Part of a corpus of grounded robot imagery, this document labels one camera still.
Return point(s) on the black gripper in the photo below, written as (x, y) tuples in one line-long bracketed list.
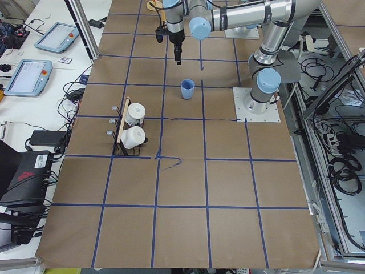
[(177, 38)]

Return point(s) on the light blue plastic cup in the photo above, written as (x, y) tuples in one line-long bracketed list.
[(187, 88)]

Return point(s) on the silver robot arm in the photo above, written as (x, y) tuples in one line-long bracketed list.
[(205, 17)]

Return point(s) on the wooden mug tree stand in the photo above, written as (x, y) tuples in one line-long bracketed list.
[(154, 5)]

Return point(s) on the white ceramic mug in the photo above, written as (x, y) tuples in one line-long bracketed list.
[(135, 114), (133, 137)]

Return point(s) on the wooden rack dowel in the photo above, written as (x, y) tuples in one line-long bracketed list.
[(125, 110)]

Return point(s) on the blue teach pendant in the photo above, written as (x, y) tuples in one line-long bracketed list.
[(30, 78), (58, 38)]

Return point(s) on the black power adapter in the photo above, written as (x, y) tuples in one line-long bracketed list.
[(46, 138)]

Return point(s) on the black computer box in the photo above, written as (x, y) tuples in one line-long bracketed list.
[(23, 176)]

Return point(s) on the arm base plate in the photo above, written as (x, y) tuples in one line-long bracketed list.
[(248, 110), (242, 33)]

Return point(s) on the aluminium frame post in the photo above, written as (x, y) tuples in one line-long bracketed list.
[(78, 15)]

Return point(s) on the black wire cup rack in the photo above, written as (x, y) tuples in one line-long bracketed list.
[(120, 149)]

